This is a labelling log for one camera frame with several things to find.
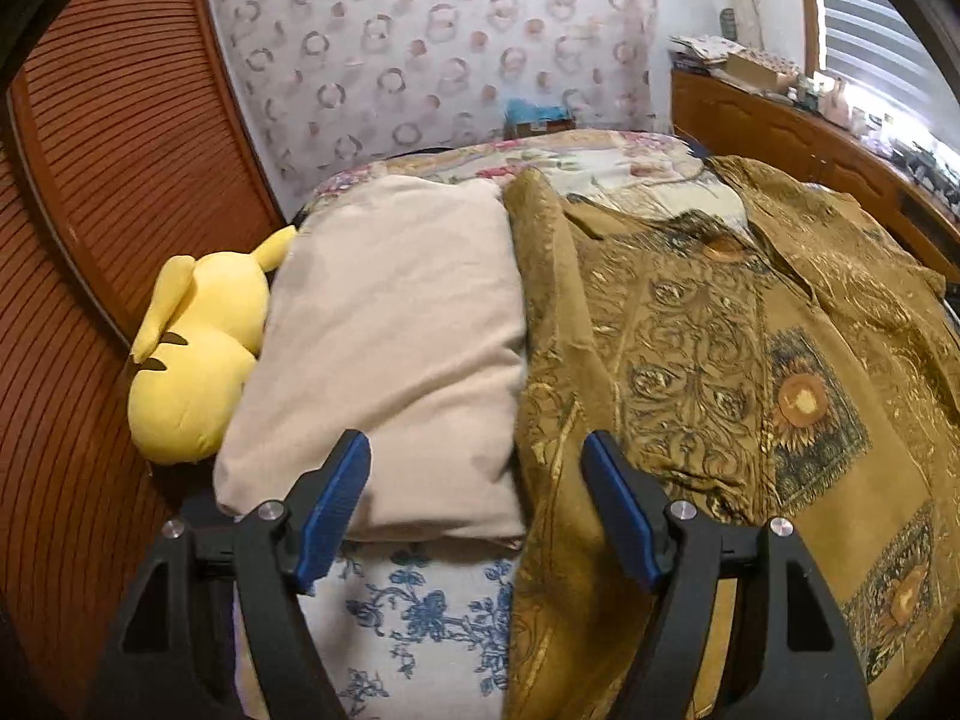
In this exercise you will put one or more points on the blue plastic item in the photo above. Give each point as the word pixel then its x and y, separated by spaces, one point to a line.
pixel 536 118

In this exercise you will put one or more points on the yellow plush toy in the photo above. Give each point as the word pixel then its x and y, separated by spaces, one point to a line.
pixel 195 382

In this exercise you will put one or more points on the white blue floral cloth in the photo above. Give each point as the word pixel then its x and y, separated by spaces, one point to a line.
pixel 420 630

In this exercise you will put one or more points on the striped window blind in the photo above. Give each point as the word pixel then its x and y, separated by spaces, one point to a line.
pixel 870 30

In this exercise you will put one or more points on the wooden louvered wardrobe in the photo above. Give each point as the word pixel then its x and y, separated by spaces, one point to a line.
pixel 112 165

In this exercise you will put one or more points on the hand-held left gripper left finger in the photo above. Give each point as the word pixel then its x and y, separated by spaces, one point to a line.
pixel 337 510

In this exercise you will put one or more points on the cardboard box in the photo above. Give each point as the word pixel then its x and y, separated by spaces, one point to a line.
pixel 757 69

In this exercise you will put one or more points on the beige pillow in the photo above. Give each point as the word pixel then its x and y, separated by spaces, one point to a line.
pixel 375 360

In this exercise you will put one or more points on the brown gold patterned shirt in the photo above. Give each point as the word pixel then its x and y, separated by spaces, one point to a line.
pixel 675 390

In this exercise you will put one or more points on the colourful floral blanket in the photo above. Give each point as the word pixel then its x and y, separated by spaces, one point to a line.
pixel 600 165

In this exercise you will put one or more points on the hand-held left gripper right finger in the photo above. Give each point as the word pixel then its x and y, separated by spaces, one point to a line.
pixel 619 510

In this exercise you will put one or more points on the pile of papers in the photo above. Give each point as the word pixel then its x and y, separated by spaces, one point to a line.
pixel 701 49

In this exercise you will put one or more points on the wooden sideboard cabinet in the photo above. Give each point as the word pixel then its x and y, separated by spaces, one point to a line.
pixel 787 135

